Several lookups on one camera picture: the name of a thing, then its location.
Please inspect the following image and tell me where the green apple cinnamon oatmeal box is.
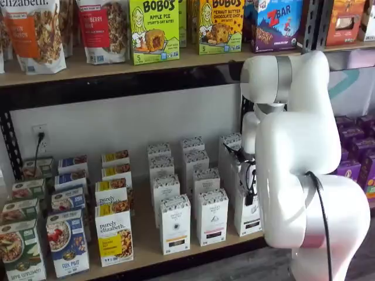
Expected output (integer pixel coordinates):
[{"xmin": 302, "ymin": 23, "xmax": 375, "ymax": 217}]
[
  {"xmin": 11, "ymin": 178, "xmax": 46, "ymax": 202},
  {"xmin": 22, "ymin": 156, "xmax": 54, "ymax": 180},
  {"xmin": 1, "ymin": 198, "xmax": 41, "ymax": 225},
  {"xmin": 0, "ymin": 218, "xmax": 47, "ymax": 281}
]

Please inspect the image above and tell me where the blue flax plus oatmeal box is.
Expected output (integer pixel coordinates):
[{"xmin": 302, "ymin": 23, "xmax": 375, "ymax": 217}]
[
  {"xmin": 54, "ymin": 169, "xmax": 88, "ymax": 189},
  {"xmin": 46, "ymin": 209, "xmax": 90, "ymax": 278},
  {"xmin": 57, "ymin": 155, "xmax": 89, "ymax": 175},
  {"xmin": 51, "ymin": 184, "xmax": 87, "ymax": 212}
]

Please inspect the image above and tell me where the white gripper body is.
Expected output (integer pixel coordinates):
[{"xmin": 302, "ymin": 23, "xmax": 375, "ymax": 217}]
[{"xmin": 237, "ymin": 157, "xmax": 258, "ymax": 193}]

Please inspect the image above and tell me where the short wooden shelf board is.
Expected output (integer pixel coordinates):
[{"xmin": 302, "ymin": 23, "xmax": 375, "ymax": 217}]
[{"xmin": 322, "ymin": 40, "xmax": 375, "ymax": 53}]

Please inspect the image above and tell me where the red label granola bag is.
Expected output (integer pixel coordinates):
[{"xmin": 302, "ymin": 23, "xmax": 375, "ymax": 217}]
[{"xmin": 76, "ymin": 0, "xmax": 131, "ymax": 65}]

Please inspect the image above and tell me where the yellow Bobo's peanut butter box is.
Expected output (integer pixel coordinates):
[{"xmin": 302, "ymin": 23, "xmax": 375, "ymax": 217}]
[{"xmin": 199, "ymin": 0, "xmax": 246, "ymax": 56}]

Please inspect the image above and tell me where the cream snack box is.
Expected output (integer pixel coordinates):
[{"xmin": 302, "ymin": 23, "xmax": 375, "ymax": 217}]
[{"xmin": 357, "ymin": 0, "xmax": 375, "ymax": 42}]

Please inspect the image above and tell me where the black plug with cable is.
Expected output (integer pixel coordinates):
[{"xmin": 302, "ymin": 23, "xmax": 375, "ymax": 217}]
[{"xmin": 34, "ymin": 132, "xmax": 46, "ymax": 176}]

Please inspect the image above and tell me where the white box yellow strip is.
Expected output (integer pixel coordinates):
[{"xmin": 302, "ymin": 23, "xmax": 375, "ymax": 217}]
[
  {"xmin": 146, "ymin": 142, "xmax": 172, "ymax": 161},
  {"xmin": 159, "ymin": 194, "xmax": 192, "ymax": 255},
  {"xmin": 151, "ymin": 174, "xmax": 181, "ymax": 228},
  {"xmin": 148, "ymin": 156, "xmax": 175, "ymax": 180}
]

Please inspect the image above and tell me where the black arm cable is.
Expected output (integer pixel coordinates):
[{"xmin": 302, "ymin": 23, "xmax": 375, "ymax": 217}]
[{"xmin": 306, "ymin": 171, "xmax": 334, "ymax": 281}]

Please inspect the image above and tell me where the long wooden shelf board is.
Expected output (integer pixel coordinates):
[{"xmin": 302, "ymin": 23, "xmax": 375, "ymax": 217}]
[{"xmin": 0, "ymin": 40, "xmax": 304, "ymax": 87}]

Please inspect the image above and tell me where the green Bobo's apple pie box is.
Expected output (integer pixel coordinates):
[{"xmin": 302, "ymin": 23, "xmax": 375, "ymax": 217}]
[
  {"xmin": 128, "ymin": 0, "xmax": 180, "ymax": 66},
  {"xmin": 178, "ymin": 0, "xmax": 188, "ymax": 49}
]

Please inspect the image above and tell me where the orange label granola bag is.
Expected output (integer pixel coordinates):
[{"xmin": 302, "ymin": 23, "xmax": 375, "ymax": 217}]
[{"xmin": 0, "ymin": 0, "xmax": 67, "ymax": 74}]

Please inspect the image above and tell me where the wooden shelf board with boxes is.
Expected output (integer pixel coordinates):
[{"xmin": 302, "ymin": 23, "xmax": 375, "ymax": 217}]
[{"xmin": 37, "ymin": 163, "xmax": 266, "ymax": 281}]

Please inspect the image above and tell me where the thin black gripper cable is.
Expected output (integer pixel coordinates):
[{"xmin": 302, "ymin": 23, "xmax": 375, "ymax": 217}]
[{"xmin": 244, "ymin": 160, "xmax": 257, "ymax": 196}]

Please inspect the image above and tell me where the black metal shelf frame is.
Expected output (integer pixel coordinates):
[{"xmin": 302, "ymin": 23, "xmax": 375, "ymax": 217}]
[{"xmin": 0, "ymin": 48, "xmax": 375, "ymax": 281}]

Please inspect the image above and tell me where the orange snack box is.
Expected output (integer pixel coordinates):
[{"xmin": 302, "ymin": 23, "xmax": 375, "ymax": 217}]
[{"xmin": 325, "ymin": 0, "xmax": 367, "ymax": 47}]

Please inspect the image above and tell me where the white box pink strip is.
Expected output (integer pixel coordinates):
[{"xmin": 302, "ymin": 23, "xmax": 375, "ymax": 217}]
[
  {"xmin": 183, "ymin": 150, "xmax": 210, "ymax": 194},
  {"xmin": 195, "ymin": 188, "xmax": 229, "ymax": 246},
  {"xmin": 192, "ymin": 167, "xmax": 221, "ymax": 219},
  {"xmin": 180, "ymin": 136, "xmax": 205, "ymax": 155}
]

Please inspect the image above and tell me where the white wall power outlet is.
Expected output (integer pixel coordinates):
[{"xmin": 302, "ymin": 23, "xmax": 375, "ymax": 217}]
[{"xmin": 32, "ymin": 124, "xmax": 50, "ymax": 153}]

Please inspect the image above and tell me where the granola bag behind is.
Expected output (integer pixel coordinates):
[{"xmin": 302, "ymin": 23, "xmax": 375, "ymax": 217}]
[{"xmin": 58, "ymin": 0, "xmax": 79, "ymax": 58}]

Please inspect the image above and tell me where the purple Zbar box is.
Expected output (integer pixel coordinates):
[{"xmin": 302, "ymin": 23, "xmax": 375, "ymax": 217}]
[
  {"xmin": 243, "ymin": 0, "xmax": 258, "ymax": 44},
  {"xmin": 251, "ymin": 0, "xmax": 304, "ymax": 54}
]

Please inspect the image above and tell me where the white yellow Purely Elizabeth box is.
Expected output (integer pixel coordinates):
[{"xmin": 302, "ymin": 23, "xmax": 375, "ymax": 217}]
[
  {"xmin": 94, "ymin": 200, "xmax": 135, "ymax": 267},
  {"xmin": 101, "ymin": 150, "xmax": 130, "ymax": 168},
  {"xmin": 101, "ymin": 163, "xmax": 132, "ymax": 183},
  {"xmin": 95, "ymin": 179, "xmax": 129, "ymax": 206}
]

